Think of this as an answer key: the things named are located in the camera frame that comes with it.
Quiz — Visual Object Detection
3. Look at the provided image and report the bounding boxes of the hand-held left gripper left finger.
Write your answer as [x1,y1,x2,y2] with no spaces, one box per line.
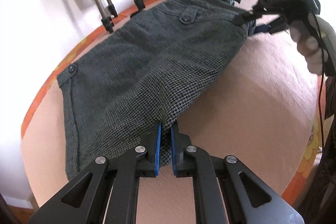
[28,121,161,224]

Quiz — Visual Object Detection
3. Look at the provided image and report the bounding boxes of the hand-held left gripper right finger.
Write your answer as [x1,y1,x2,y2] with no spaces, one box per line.
[171,122,305,224]

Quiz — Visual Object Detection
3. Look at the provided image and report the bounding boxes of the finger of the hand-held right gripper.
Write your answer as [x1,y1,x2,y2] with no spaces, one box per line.
[254,17,290,35]
[234,2,282,25]

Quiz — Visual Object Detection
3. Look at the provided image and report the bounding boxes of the grey houndstooth pants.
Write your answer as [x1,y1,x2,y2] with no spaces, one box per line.
[57,0,256,180]

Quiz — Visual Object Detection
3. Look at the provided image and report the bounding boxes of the person's right hand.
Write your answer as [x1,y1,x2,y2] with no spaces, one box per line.
[289,13,327,74]

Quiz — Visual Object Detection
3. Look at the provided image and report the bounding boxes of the pink bed sheet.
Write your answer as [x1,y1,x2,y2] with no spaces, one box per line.
[21,0,319,224]

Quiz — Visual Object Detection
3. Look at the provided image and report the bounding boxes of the black cable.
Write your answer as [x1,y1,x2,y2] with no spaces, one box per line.
[309,7,328,151]

